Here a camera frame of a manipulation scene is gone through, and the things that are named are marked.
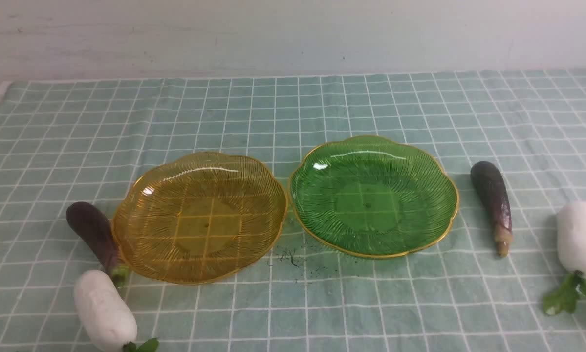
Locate amber ribbed plastic plate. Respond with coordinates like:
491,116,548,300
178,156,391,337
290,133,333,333
111,151,288,285

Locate purple eggplant tan stem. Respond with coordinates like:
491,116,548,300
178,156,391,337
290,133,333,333
471,161,513,258

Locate purple eggplant green stem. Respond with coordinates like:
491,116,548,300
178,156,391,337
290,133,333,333
65,202,130,288

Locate green ribbed plastic plate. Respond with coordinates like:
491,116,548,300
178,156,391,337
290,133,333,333
287,135,460,259

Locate white radish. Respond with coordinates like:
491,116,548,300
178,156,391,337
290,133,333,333
73,270,160,352
542,202,586,316

